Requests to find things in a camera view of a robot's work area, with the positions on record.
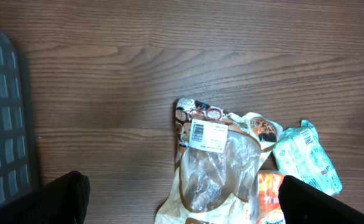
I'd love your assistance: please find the clear brown bread bag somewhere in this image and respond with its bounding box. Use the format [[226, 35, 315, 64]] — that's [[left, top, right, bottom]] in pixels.
[[154, 98, 283, 223]]

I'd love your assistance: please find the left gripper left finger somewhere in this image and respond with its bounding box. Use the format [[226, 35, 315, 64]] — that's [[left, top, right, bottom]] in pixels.
[[0, 171, 90, 224]]

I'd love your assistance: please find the teal white snack packet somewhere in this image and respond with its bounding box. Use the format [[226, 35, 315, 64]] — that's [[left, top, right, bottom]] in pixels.
[[273, 120, 343, 196]]

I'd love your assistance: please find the orange snack packet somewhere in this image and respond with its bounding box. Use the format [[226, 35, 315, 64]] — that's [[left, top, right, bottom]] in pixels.
[[257, 172, 286, 224]]

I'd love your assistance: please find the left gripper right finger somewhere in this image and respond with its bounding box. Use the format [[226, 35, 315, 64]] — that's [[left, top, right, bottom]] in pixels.
[[279, 175, 364, 224]]

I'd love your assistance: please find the grey plastic shopping basket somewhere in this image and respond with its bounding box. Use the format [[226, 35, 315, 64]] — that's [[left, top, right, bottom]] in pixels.
[[0, 29, 41, 208]]

